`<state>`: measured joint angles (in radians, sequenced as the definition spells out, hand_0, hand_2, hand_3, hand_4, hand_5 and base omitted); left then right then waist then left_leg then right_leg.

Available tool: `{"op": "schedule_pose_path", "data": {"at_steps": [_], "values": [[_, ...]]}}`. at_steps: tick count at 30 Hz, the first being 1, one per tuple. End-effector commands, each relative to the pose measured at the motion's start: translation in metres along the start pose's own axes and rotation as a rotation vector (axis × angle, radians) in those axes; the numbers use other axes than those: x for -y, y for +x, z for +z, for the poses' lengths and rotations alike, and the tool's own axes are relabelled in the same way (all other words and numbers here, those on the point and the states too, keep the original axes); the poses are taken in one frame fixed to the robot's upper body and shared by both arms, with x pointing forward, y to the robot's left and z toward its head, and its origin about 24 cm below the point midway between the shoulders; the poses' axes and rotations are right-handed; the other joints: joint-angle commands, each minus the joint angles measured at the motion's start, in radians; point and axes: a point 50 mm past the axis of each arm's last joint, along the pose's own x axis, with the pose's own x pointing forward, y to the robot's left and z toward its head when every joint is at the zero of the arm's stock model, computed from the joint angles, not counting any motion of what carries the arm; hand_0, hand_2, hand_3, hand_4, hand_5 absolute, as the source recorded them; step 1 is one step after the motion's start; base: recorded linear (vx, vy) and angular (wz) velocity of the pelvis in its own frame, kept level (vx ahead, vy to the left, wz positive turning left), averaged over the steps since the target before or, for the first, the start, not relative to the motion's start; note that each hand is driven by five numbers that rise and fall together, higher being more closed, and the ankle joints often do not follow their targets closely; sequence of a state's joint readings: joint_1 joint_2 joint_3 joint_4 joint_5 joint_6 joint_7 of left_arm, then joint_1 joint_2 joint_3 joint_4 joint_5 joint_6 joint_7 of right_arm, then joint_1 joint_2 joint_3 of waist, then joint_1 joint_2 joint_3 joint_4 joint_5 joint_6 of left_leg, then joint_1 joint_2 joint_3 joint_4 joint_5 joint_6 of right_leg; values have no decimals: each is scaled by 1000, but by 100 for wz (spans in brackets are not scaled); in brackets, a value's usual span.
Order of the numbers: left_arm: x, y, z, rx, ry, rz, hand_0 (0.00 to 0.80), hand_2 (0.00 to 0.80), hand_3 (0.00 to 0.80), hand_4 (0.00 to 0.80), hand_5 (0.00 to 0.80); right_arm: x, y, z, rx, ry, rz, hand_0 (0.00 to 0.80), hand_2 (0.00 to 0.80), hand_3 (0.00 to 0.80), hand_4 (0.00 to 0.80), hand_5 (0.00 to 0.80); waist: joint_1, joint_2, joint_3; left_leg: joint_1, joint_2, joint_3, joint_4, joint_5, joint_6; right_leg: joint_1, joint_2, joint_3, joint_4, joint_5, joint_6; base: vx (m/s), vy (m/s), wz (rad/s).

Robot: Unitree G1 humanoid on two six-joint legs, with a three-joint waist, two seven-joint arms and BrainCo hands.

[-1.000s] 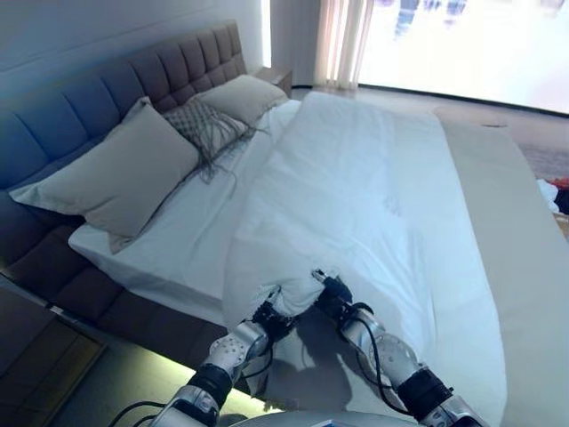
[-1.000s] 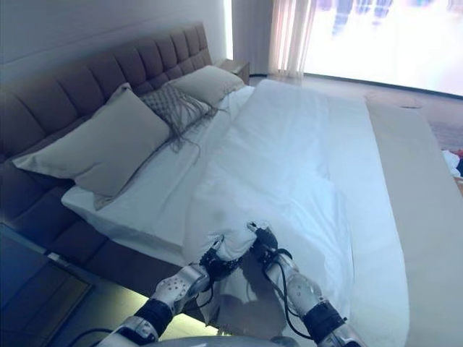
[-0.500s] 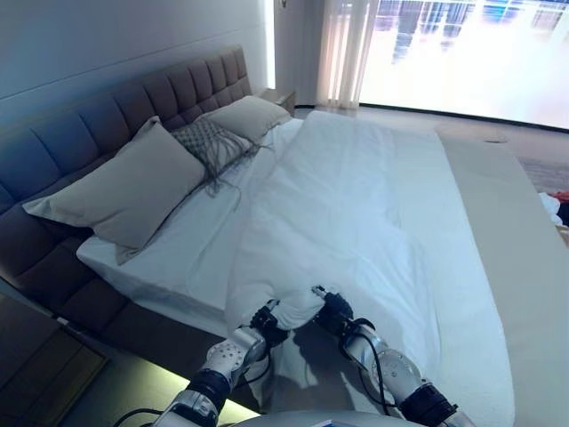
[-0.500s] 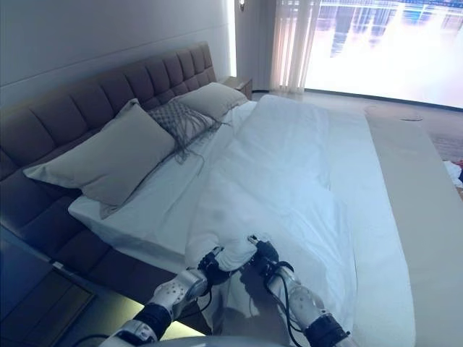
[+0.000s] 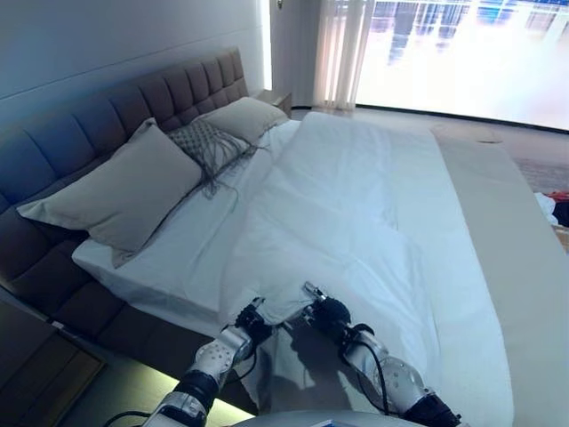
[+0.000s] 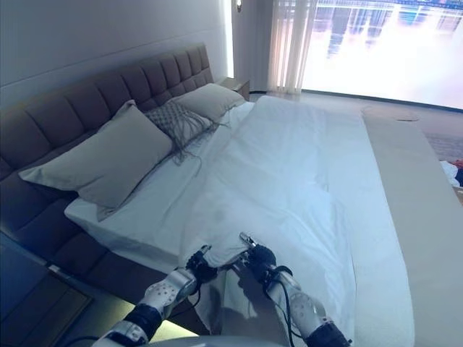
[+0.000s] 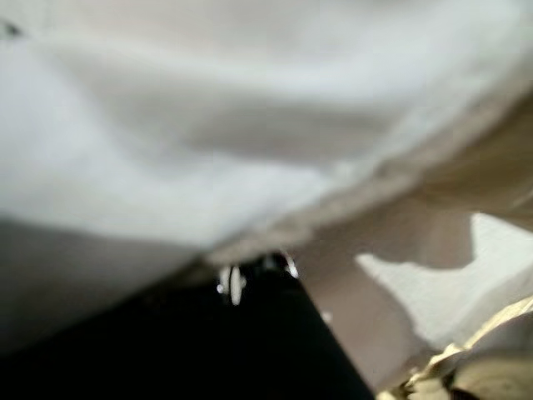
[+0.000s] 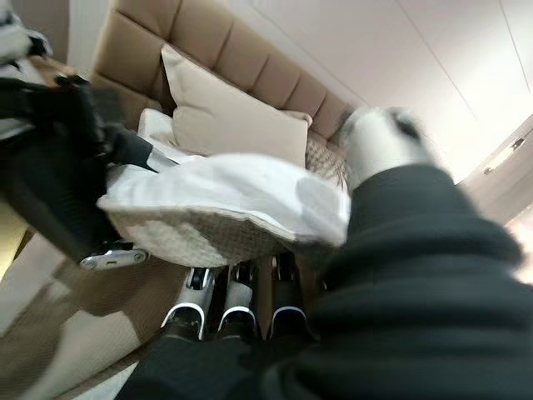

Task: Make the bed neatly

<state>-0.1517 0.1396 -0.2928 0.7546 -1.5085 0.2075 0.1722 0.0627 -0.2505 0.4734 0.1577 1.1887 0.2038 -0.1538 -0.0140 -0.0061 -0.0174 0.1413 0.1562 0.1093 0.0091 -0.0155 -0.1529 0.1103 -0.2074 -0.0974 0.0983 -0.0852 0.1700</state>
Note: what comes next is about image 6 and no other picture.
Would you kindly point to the beige bed runner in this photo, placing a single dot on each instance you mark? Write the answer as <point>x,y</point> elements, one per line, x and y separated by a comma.
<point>434,235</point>

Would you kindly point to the sheer beige curtain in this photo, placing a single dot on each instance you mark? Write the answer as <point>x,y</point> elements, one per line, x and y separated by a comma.
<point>289,43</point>

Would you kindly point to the grey robot torso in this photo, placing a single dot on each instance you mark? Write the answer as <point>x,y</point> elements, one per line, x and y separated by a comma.
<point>217,343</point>

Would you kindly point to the large beige pillow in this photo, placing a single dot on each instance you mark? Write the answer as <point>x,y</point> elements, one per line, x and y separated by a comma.
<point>105,162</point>

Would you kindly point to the pile of clothes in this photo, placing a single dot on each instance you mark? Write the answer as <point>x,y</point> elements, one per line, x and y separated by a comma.
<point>452,173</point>

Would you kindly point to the small beige pillow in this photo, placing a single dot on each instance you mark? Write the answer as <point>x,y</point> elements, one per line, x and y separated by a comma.
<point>210,99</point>

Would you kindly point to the white duvet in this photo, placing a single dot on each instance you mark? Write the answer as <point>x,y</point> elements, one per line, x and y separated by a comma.
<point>275,180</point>

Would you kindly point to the wall lamp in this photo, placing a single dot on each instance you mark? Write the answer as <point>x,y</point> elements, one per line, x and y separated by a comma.
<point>238,4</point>

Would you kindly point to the bright city view window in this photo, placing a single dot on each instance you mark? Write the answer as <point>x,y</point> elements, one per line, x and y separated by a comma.
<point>390,47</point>

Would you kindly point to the grey macrame fringed cushion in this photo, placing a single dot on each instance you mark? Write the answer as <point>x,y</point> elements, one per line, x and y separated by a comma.
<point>173,121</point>

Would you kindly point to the brown wooden nightstand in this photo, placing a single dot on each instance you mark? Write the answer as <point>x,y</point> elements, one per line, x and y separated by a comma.
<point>237,88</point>
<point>32,289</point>

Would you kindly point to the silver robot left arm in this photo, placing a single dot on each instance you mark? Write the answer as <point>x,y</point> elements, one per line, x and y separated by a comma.
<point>166,289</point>

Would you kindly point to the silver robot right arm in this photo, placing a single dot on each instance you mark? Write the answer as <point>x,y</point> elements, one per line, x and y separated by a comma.
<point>304,307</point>

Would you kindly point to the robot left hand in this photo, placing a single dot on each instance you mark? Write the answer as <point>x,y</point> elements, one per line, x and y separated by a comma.
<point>200,269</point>

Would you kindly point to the white mattress sheet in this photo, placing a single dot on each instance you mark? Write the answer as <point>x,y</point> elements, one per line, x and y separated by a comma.
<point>144,224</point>

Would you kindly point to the patterned floor rug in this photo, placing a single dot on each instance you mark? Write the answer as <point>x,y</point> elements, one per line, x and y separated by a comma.
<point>448,144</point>

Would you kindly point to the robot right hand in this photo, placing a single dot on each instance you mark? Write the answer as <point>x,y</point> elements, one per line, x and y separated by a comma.
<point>264,262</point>

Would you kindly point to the brown tufted headboard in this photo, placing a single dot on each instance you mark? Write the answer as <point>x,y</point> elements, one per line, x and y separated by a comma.
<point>90,94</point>

